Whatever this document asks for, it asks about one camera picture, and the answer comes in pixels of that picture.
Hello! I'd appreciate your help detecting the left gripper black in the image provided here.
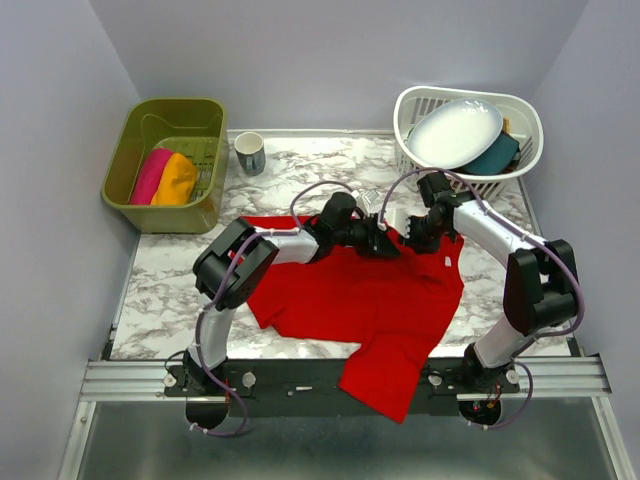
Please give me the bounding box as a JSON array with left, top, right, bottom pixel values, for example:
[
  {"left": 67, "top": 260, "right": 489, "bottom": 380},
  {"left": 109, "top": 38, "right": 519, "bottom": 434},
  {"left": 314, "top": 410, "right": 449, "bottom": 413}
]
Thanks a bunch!
[{"left": 332, "top": 213, "right": 401, "bottom": 259}]

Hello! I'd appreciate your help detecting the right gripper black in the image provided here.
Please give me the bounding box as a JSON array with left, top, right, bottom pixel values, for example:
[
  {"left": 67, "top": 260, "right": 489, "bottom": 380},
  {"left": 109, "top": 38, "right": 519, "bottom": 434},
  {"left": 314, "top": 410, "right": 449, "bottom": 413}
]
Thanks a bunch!
[{"left": 396, "top": 214, "right": 448, "bottom": 256}]

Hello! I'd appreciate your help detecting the red t shirt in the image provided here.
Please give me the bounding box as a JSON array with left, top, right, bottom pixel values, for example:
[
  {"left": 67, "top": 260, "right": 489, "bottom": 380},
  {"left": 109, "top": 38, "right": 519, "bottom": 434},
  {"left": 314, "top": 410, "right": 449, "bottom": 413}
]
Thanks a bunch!
[{"left": 248, "top": 237, "right": 464, "bottom": 423}]

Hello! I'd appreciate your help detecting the white plastic dish basket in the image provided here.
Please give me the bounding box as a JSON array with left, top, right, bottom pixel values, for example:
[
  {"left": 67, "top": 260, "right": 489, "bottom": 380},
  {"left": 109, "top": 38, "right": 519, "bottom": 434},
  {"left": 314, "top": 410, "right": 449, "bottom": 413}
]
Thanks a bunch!
[{"left": 393, "top": 85, "right": 544, "bottom": 200}]

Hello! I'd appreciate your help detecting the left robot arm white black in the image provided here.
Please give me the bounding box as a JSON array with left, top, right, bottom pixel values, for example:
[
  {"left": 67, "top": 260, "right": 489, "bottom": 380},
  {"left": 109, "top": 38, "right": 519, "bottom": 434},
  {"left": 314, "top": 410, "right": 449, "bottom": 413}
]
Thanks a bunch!
[{"left": 187, "top": 192, "right": 400, "bottom": 395}]

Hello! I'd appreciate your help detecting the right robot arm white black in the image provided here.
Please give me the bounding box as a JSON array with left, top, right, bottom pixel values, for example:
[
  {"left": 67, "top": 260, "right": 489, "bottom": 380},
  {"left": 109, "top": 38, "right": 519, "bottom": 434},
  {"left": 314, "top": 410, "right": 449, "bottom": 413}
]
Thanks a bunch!
[{"left": 400, "top": 168, "right": 585, "bottom": 392}]

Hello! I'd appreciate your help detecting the white oval plate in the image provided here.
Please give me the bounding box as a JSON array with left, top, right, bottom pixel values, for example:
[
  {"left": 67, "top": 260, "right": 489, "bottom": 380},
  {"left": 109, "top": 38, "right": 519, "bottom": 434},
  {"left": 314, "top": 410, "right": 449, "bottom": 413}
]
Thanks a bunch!
[{"left": 407, "top": 98, "right": 503, "bottom": 170}]

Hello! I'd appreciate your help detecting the teal plate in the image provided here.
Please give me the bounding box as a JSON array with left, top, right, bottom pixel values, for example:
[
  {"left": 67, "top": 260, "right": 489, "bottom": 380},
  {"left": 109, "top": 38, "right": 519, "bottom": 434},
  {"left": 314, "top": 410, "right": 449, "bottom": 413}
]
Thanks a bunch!
[{"left": 464, "top": 132, "right": 520, "bottom": 176}]

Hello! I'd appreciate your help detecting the dark brown dish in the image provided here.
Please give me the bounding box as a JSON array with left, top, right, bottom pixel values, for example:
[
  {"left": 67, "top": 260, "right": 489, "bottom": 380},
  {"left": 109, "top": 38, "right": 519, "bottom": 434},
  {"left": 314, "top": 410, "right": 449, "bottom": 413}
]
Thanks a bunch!
[{"left": 500, "top": 153, "right": 521, "bottom": 175}]

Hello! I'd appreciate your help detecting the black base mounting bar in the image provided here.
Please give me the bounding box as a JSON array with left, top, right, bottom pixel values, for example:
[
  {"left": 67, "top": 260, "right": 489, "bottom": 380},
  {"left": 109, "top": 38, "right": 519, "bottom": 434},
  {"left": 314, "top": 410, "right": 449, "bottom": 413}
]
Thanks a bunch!
[{"left": 163, "top": 355, "right": 520, "bottom": 429}]

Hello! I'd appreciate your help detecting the grey white mug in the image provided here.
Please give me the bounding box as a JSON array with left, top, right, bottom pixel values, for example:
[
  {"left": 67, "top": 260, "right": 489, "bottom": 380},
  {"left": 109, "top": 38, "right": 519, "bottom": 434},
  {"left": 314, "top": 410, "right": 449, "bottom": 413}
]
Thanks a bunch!
[{"left": 234, "top": 132, "right": 266, "bottom": 176}]

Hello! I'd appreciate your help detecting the orange rolled t shirt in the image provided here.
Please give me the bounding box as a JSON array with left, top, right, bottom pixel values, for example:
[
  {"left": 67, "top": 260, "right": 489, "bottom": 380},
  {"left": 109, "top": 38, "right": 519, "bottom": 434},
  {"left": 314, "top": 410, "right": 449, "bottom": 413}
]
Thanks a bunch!
[{"left": 151, "top": 153, "right": 198, "bottom": 206}]

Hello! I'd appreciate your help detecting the olive green plastic bin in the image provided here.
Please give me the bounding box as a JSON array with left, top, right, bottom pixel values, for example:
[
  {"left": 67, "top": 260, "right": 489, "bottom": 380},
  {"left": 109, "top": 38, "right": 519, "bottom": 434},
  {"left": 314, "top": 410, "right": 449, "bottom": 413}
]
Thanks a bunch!
[{"left": 101, "top": 98, "right": 229, "bottom": 234}]

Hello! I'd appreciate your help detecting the pink rolled t shirt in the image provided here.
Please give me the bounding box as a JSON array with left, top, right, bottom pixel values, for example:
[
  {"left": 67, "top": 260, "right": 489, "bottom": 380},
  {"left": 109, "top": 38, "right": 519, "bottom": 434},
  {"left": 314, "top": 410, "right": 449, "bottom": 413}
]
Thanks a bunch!
[{"left": 129, "top": 148, "right": 173, "bottom": 205}]

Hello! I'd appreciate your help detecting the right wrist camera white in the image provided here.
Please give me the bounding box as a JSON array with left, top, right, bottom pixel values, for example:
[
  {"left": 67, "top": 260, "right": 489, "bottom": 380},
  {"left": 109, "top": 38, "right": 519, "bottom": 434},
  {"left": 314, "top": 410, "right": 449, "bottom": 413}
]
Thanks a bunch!
[{"left": 384, "top": 208, "right": 411, "bottom": 238}]

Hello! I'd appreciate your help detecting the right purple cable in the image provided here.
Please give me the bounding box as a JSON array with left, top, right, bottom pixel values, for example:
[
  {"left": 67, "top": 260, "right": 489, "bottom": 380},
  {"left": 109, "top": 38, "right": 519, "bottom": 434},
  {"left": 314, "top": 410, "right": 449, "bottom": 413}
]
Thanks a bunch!
[{"left": 377, "top": 168, "right": 585, "bottom": 431}]

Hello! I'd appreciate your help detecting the purple cable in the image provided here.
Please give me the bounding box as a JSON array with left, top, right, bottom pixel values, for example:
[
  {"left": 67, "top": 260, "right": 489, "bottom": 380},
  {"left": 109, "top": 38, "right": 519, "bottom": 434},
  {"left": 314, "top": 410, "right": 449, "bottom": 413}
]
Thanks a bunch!
[
  {"left": 377, "top": 168, "right": 585, "bottom": 431},
  {"left": 187, "top": 180, "right": 361, "bottom": 437}
]

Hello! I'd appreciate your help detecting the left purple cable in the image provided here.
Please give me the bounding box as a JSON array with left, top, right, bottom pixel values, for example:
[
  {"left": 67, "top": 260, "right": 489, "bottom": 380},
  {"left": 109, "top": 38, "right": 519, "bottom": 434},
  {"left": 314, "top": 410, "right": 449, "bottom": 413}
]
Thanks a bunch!
[{"left": 187, "top": 180, "right": 361, "bottom": 437}]

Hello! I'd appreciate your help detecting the aluminium frame rail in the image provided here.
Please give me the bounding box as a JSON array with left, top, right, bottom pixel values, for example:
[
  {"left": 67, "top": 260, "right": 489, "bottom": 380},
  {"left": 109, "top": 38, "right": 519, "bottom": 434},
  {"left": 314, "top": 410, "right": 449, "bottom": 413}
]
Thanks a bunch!
[{"left": 80, "top": 356, "right": 611, "bottom": 402}]

